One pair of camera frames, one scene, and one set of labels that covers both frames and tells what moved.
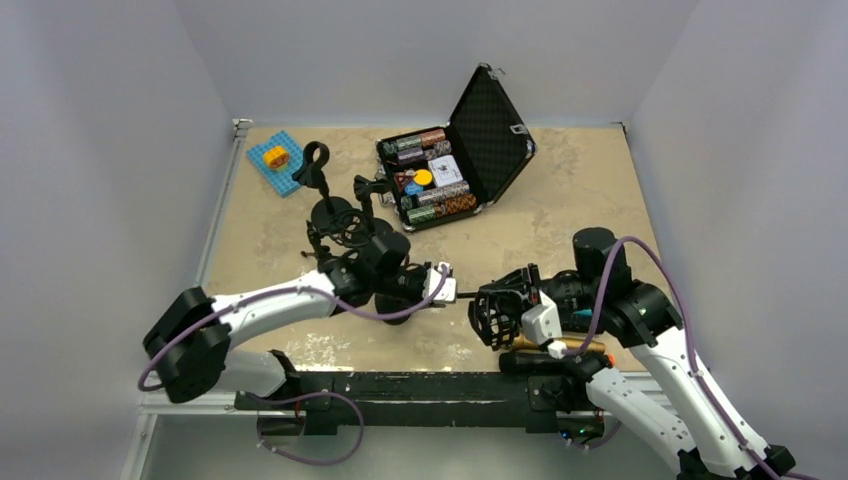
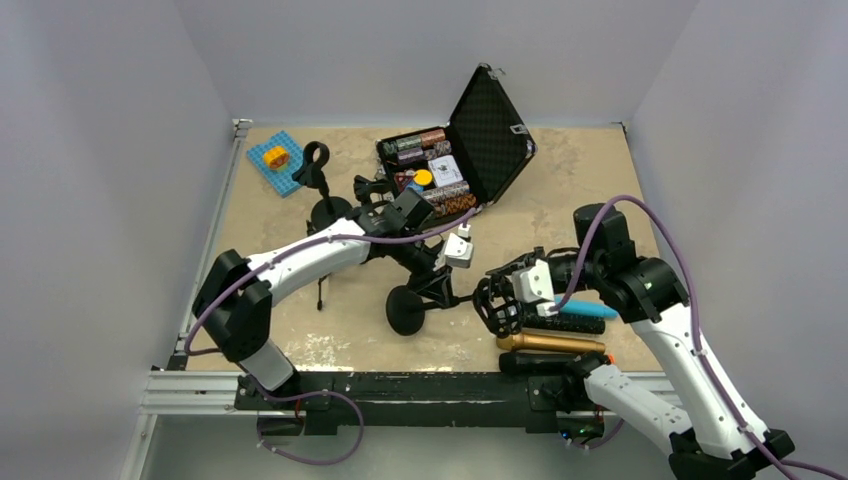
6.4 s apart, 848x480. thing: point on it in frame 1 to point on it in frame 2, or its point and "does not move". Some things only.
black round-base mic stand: (324, 210) does not move
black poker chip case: (440, 173) does not move
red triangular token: (401, 179) does not move
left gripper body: (404, 284) to (417, 258)
